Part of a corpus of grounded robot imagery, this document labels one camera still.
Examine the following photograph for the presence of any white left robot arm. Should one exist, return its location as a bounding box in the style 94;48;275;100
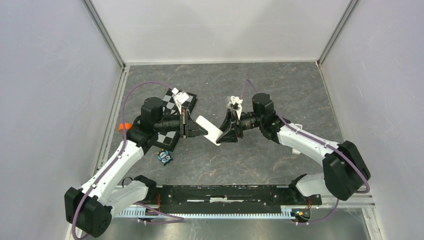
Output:
64;94;214;240

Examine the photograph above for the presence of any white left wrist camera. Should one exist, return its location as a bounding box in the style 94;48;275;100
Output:
171;87;190;115

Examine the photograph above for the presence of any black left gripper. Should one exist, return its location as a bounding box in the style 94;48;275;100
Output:
154;107;208;139

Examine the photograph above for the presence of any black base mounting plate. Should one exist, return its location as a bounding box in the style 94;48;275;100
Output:
141;184;323;214

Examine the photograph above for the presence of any white slotted cable duct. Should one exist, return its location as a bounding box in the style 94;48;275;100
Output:
115;205;295;220

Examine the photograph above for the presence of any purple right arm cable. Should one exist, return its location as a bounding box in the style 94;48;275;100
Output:
240;78;371;226

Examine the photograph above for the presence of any black white chessboard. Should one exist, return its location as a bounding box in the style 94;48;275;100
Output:
155;89;198;152

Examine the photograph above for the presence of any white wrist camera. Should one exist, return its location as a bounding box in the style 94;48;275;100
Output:
171;87;190;115
226;96;243;115

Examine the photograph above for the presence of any white remote control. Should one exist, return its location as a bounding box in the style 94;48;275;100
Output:
195;115;223;146

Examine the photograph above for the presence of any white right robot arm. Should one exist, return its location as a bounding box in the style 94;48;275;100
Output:
213;93;371;204

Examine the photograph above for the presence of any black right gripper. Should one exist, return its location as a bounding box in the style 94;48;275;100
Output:
215;108;263;144

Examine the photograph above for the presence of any blue owl eraser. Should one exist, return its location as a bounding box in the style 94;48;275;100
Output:
157;149;173;166

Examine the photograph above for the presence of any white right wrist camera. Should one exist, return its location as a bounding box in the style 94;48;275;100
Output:
226;96;243;115

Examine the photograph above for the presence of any orange tape roll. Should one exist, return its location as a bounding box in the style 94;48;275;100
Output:
118;122;132;133

